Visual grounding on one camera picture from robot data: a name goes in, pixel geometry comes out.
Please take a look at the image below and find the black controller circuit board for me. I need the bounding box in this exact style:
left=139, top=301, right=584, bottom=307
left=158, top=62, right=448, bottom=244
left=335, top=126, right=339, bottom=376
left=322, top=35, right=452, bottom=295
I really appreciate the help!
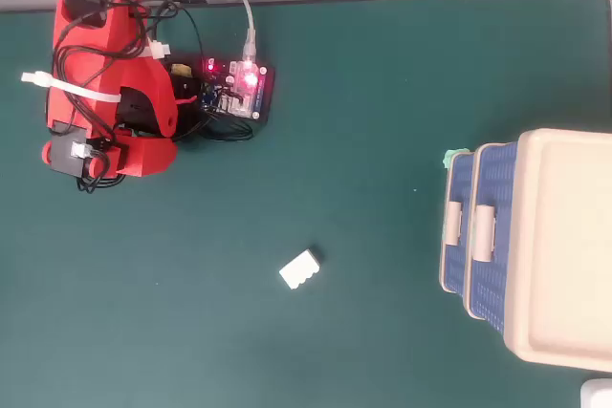
left=164, top=54, right=277, bottom=125

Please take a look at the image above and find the white USB cable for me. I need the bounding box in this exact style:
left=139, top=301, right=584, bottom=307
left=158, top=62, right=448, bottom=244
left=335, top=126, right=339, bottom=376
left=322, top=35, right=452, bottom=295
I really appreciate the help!
left=240, top=0, right=260, bottom=61

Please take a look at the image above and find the beige plastic drawer cabinet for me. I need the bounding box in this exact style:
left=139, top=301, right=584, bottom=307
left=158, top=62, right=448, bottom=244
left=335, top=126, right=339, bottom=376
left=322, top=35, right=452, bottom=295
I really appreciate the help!
left=438, top=128, right=612, bottom=374

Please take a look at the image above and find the white toy brick cube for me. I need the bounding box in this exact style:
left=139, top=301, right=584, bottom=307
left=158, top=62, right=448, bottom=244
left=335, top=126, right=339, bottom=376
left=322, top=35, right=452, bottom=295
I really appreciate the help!
left=278, top=245, right=326, bottom=291

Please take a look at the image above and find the blue wicker drawer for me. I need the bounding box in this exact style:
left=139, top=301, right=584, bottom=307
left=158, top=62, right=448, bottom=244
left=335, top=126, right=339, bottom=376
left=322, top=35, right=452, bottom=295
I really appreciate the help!
left=443, top=151, right=475, bottom=295
left=470, top=141, right=521, bottom=335

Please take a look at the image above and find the dark green table mat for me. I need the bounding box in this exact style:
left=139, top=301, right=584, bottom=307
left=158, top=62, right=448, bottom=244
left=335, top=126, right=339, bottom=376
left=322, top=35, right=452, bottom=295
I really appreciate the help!
left=0, top=0, right=612, bottom=408

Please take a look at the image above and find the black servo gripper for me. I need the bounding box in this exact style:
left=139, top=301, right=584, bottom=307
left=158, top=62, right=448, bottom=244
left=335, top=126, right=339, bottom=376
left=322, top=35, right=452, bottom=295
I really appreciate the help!
left=49, top=132, right=179, bottom=179

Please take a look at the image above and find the green putty blob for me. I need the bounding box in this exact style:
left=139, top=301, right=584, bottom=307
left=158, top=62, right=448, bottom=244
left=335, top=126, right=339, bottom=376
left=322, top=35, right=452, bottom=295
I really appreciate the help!
left=441, top=147, right=470, bottom=171

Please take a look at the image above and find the white box corner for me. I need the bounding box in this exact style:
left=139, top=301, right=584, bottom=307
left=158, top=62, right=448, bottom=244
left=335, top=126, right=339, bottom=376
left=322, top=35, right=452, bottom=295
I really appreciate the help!
left=579, top=377, right=612, bottom=408

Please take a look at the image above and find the white zip tie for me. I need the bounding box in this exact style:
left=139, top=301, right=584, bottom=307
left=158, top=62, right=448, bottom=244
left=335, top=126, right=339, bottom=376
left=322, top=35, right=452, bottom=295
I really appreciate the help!
left=149, top=38, right=172, bottom=61
left=20, top=71, right=121, bottom=106

